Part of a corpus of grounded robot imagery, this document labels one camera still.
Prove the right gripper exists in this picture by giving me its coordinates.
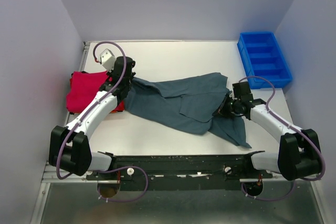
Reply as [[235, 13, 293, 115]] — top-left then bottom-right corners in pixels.
[[212, 93, 241, 120]]

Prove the grey-blue t shirt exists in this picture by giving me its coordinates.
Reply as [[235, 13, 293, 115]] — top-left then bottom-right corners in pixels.
[[124, 72, 251, 148]]

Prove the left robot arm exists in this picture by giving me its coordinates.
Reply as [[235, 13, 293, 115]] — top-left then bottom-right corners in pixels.
[[48, 57, 135, 179]]

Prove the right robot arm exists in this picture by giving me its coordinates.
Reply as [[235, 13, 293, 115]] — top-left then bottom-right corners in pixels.
[[213, 94, 326, 181]]

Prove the red folded t shirt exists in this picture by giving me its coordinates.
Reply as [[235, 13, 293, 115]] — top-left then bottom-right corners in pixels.
[[68, 76, 126, 114]]

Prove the magenta folded t shirt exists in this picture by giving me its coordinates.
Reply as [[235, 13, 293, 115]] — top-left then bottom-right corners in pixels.
[[66, 71, 107, 113]]

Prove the blue plastic bin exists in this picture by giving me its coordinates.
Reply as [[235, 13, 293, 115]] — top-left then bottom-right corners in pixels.
[[237, 31, 292, 89]]

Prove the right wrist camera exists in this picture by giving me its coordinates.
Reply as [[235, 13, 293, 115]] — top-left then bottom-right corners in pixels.
[[233, 81, 254, 102]]

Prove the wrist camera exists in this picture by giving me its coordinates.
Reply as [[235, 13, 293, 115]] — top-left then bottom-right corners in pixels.
[[233, 81, 254, 102], [98, 49, 116, 71]]

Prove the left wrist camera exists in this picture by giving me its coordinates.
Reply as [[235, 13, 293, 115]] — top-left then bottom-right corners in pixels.
[[98, 49, 116, 71]]

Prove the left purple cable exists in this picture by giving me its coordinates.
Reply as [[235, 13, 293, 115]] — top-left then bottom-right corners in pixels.
[[56, 41, 149, 204]]

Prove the purple cable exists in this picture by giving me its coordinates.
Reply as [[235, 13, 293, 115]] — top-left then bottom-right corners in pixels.
[[56, 41, 149, 204], [237, 76, 327, 201]]

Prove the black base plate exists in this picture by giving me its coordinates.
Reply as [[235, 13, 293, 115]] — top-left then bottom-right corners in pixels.
[[86, 153, 272, 191]]

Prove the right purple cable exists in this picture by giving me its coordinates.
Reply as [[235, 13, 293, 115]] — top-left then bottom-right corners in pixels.
[[237, 76, 327, 201]]

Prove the aluminium frame rail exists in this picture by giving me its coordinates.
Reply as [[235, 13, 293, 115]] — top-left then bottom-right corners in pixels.
[[28, 40, 121, 224]]

